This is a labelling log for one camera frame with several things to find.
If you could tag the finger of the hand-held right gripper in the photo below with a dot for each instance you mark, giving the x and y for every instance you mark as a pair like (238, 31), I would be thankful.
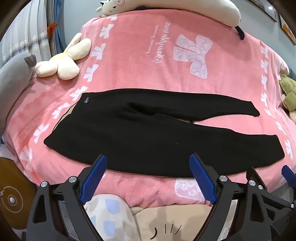
(285, 203)
(288, 173)

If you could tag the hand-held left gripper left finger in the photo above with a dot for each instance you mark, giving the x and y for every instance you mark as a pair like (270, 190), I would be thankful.
(93, 178)

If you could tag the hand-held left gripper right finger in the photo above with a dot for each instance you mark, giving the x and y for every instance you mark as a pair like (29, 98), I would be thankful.
(202, 178)

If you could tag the black pants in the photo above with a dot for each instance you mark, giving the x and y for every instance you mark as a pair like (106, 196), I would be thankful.
(138, 129)

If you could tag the white cloth with blue patches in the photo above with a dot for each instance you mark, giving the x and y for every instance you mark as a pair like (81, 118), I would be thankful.
(108, 215)

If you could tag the beige cloth with black marks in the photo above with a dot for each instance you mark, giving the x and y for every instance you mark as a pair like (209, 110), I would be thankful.
(166, 222)

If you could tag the brown round disc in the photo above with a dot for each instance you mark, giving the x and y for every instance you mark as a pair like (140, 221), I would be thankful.
(13, 185)

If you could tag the olive green quilted jacket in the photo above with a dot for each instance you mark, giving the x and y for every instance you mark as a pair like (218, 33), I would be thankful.
(289, 92)

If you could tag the cream bunny plush toy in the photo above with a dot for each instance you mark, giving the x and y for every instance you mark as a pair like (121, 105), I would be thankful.
(64, 64)

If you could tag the pink bow-print blanket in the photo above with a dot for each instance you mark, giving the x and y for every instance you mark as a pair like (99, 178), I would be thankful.
(138, 64)

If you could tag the grey plush pillow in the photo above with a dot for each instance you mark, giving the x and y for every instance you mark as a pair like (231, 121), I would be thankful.
(11, 88)

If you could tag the red hanging ornament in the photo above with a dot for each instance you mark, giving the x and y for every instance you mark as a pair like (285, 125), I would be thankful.
(52, 27)

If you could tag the blue curtain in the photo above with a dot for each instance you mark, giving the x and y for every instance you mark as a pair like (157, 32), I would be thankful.
(62, 20)

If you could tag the white patterned curtain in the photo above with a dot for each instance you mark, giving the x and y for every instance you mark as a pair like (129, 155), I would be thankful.
(25, 27)

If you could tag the long white plush pillow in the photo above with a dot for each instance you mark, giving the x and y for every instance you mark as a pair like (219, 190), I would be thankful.
(208, 11)

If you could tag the framed wall picture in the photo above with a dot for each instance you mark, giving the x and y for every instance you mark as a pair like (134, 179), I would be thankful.
(288, 29)
(268, 9)

